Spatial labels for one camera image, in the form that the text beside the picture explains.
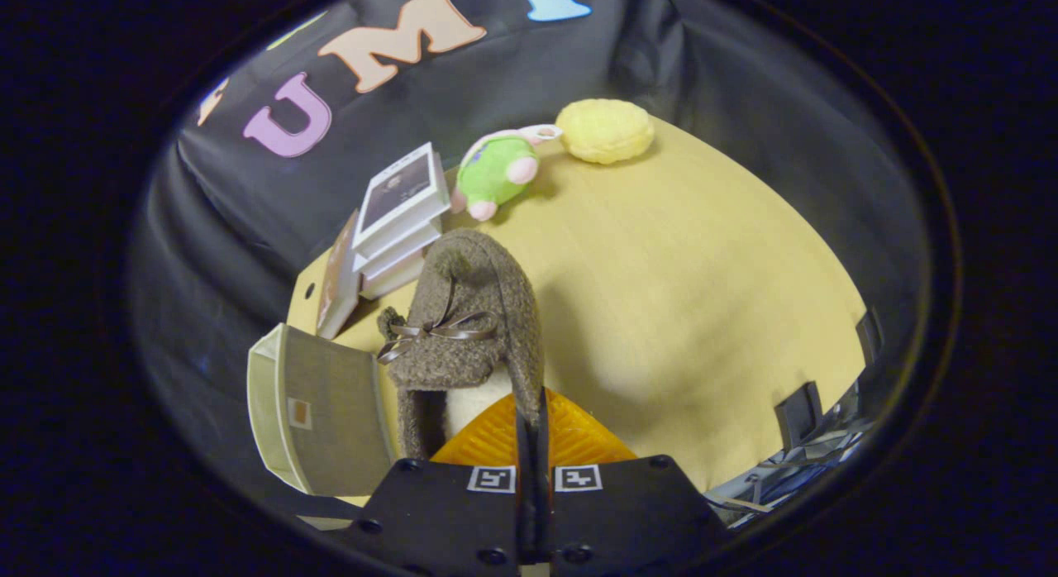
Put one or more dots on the brown fuzzy shoe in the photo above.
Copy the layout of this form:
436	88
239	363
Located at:
479	267

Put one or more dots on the white book with portrait cover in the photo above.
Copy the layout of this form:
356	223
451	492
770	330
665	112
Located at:
401	193

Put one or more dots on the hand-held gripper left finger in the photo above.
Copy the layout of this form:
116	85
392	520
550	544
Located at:
446	511

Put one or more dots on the black table clamp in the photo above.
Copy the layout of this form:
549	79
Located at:
868	336
798	413

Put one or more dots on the yellow round plush cushion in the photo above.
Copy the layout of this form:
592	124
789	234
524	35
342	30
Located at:
605	131

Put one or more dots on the grey fabric storage box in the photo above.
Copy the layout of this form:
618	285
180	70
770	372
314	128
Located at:
331	412

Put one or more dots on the black backdrop cloth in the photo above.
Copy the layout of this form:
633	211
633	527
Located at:
579	56

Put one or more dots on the brown cover book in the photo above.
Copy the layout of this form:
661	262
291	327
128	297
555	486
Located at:
339	275

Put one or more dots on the plain white book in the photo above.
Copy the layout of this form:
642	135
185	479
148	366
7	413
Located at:
405	250
393	279

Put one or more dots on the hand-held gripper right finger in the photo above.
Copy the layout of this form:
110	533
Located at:
628	511

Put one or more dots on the green plush toy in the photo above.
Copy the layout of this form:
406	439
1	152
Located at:
496	172

